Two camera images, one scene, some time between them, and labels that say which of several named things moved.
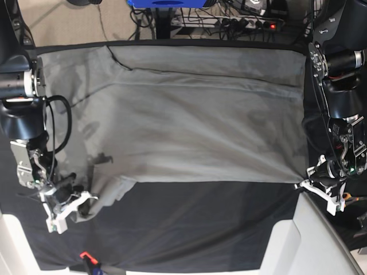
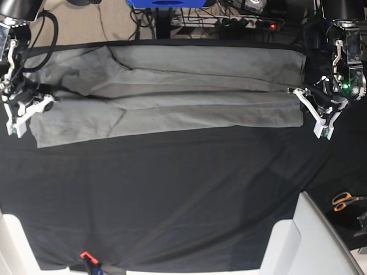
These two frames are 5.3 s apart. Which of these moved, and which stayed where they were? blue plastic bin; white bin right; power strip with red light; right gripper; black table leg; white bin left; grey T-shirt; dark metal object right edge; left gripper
Moved: grey T-shirt; right gripper; left gripper
Stayed: white bin right; blue plastic bin; power strip with red light; dark metal object right edge; white bin left; black table leg
